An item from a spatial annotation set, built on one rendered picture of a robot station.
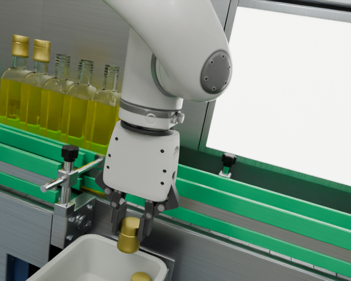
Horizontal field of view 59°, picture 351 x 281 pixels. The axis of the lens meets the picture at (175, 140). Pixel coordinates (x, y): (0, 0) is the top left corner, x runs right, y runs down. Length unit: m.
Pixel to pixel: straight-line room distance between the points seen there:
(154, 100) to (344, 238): 0.39
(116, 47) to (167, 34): 0.50
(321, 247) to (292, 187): 0.20
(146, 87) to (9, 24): 0.70
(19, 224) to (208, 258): 0.36
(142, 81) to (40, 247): 0.40
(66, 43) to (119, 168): 0.49
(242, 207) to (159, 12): 0.39
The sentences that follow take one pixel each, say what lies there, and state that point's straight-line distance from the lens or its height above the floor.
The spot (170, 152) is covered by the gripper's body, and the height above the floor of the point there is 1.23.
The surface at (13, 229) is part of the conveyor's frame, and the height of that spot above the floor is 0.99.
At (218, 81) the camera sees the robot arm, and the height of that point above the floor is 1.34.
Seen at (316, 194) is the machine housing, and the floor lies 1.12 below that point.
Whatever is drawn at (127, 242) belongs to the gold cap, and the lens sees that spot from 0.50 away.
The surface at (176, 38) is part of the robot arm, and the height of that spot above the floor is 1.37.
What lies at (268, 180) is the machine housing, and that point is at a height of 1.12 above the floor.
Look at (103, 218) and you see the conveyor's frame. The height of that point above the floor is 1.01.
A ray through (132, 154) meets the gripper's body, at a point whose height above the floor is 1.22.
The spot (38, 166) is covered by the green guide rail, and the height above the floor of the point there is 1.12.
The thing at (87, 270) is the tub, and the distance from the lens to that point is 0.65.
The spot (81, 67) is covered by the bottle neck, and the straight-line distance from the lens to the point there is 0.68.
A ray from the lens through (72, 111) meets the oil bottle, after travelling 0.68.
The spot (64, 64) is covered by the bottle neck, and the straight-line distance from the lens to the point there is 0.71.
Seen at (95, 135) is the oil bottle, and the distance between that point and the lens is 0.66.
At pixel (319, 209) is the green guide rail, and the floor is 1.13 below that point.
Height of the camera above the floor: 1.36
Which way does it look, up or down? 16 degrees down
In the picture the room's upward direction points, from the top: 11 degrees clockwise
